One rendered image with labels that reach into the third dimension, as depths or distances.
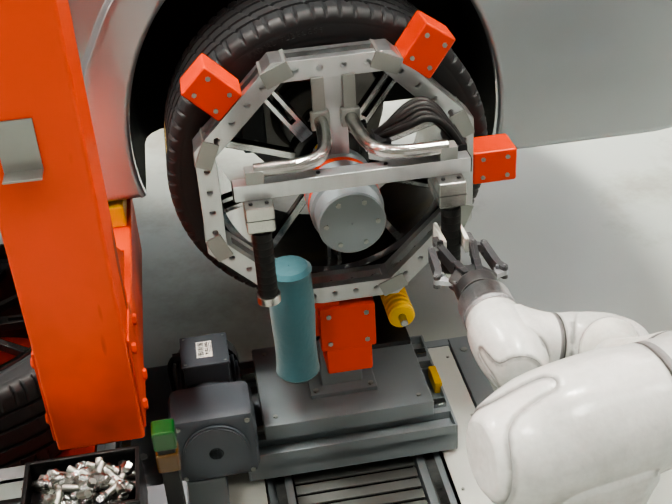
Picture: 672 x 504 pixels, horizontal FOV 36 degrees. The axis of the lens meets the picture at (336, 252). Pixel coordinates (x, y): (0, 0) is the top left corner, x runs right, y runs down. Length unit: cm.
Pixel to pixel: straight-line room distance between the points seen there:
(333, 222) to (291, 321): 24
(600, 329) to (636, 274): 173
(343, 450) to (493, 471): 146
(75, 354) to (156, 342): 125
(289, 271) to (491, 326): 53
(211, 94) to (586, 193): 209
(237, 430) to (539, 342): 83
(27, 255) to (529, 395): 99
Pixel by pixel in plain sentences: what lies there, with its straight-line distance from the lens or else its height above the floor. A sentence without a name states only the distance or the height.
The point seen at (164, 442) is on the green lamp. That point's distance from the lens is 180.
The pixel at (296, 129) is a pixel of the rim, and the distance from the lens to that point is 208.
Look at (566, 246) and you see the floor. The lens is 346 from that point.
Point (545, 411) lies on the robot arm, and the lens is 101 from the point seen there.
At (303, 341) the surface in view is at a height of 58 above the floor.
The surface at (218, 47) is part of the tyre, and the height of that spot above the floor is 111.
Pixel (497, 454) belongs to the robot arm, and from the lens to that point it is 101.
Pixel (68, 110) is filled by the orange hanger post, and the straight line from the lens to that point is 164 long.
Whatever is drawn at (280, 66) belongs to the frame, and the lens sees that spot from 191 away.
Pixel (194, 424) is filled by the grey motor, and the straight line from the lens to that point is 220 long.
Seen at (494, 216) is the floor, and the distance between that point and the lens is 361.
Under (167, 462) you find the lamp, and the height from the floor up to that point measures 60.
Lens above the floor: 183
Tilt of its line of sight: 32 degrees down
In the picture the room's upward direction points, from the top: 4 degrees counter-clockwise
